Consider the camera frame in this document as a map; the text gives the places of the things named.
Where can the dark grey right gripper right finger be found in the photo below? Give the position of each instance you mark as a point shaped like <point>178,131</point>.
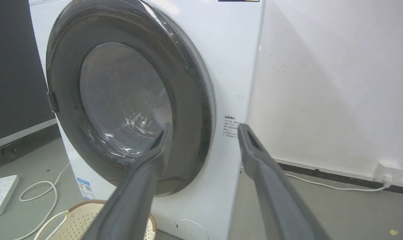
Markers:
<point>275,193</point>

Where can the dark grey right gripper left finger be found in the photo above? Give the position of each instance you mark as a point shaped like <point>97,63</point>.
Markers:
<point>131,203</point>

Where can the dark round washing machine door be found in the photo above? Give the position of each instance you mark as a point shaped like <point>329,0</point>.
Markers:
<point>128,96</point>

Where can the white front-load washing machine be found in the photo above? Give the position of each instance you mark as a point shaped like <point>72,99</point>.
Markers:
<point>221,83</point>

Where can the blue energy label sticker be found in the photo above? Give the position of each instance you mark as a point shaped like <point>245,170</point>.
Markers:
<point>85,188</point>

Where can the cream perforated laundry basket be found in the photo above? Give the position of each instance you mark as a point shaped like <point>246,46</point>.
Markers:
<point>78,223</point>

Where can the white text warning sticker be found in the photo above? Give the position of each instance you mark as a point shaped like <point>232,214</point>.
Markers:
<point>231,126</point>

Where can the black flight case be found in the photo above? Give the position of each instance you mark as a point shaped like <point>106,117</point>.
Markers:
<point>13,70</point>

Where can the white wall plug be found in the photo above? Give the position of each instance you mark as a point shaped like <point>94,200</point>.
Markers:
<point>388,170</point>

